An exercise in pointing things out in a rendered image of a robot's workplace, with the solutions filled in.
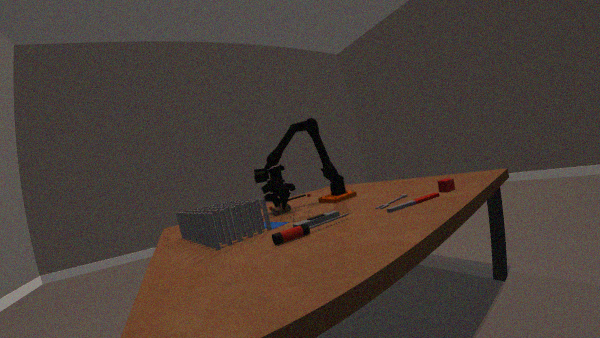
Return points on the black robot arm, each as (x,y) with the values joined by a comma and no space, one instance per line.
(329,171)

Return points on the brown handled tool with grey metal shaft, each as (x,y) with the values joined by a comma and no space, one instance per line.
(279,210)

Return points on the red and black screwdriver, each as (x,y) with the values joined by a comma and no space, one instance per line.
(285,236)

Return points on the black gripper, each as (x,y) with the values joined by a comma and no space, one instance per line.
(282,192)

